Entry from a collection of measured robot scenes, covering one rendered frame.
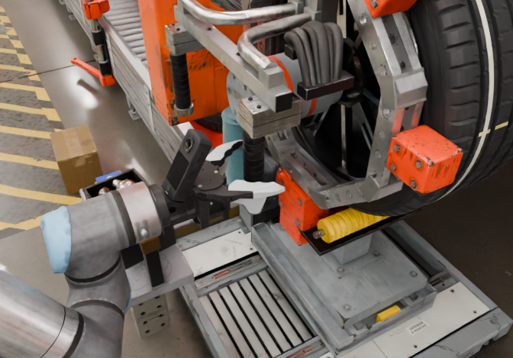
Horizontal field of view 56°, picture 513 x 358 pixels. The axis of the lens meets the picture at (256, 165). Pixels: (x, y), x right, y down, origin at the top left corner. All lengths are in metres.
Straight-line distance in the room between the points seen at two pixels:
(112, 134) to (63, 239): 1.74
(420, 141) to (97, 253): 0.53
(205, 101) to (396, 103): 0.80
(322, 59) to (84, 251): 0.45
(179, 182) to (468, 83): 0.48
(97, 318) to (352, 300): 0.81
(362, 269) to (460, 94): 0.77
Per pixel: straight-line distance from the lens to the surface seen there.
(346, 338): 1.42
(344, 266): 1.45
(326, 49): 0.76
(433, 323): 1.60
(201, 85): 1.45
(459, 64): 0.82
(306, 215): 1.18
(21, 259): 1.95
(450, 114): 0.84
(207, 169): 0.80
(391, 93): 0.80
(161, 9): 1.33
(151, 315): 1.54
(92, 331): 0.73
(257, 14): 0.93
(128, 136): 2.42
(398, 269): 1.50
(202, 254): 1.68
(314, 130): 1.23
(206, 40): 0.92
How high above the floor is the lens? 1.34
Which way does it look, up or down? 38 degrees down
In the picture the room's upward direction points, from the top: straight up
